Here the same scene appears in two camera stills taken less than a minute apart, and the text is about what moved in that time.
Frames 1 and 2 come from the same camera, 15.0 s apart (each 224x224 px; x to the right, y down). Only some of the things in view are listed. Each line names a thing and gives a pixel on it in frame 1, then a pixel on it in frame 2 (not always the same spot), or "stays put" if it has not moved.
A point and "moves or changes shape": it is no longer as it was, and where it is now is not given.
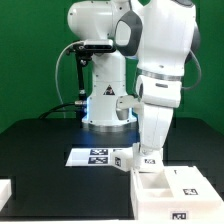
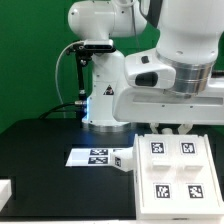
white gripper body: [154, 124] -> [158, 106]
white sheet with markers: [90, 157] stays put
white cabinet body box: [152, 199] moves or changes shape
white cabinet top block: [122, 158] stays put
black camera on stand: [83, 51] stays put
